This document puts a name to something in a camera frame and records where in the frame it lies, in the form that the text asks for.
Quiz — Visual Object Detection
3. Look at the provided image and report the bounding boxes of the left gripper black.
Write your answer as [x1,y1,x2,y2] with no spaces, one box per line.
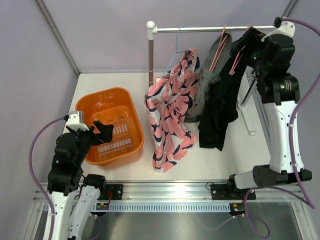
[69,120,113,165]

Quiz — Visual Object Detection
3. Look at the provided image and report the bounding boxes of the pink hanger of black shorts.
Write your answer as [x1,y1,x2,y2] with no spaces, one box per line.
[228,23,252,76]

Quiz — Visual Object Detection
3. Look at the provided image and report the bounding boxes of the pink hanger of grey shorts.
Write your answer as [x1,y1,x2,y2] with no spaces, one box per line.
[209,24,232,73]

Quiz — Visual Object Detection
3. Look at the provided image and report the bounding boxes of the grey shorts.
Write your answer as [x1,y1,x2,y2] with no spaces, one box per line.
[184,37,232,123]

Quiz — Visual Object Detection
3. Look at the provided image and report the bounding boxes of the black shorts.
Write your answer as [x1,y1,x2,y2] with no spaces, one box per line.
[197,37,250,152]

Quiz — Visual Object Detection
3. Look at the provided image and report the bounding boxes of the pink navy patterned shorts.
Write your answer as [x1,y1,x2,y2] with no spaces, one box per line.
[144,48,200,173]

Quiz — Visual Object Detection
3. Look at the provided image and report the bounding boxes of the blue wire hanger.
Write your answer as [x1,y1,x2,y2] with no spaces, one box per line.
[161,25,189,78]

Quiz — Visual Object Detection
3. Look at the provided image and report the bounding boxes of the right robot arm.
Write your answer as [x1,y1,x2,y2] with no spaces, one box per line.
[226,21,312,199]

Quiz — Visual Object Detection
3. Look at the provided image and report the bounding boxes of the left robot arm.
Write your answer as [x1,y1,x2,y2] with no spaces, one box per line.
[43,120,114,240]

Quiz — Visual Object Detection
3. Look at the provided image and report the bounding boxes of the orange plastic basket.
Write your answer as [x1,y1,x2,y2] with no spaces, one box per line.
[75,86,145,167]

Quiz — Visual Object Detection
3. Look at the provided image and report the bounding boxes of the silver clothes rack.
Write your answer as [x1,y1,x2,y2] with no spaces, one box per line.
[146,20,269,139]

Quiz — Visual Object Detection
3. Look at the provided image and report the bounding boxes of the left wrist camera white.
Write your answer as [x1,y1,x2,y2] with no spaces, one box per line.
[66,110,89,131]

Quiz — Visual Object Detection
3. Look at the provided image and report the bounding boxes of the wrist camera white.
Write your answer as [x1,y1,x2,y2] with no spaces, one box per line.
[261,17,295,42]
[66,110,89,131]

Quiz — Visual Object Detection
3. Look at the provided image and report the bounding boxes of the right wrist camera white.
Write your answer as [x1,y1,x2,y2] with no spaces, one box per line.
[261,17,295,42]

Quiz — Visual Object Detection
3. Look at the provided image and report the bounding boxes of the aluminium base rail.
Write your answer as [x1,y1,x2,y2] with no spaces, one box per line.
[32,181,305,203]

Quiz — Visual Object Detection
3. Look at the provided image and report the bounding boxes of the white slotted cable duct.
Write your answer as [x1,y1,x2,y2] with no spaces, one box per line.
[42,202,232,213]

